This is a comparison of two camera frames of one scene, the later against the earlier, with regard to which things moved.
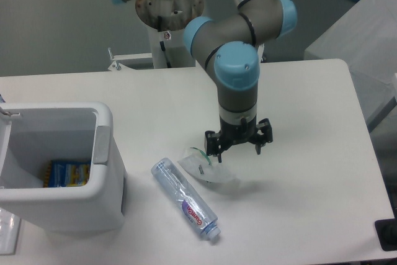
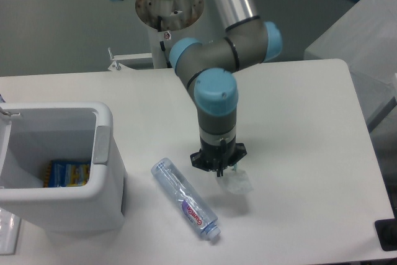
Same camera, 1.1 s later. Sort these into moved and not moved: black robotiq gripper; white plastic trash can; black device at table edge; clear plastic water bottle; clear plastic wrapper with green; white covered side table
Moved: clear plastic wrapper with green; black robotiq gripper
Not moved: clear plastic water bottle; black device at table edge; white plastic trash can; white covered side table
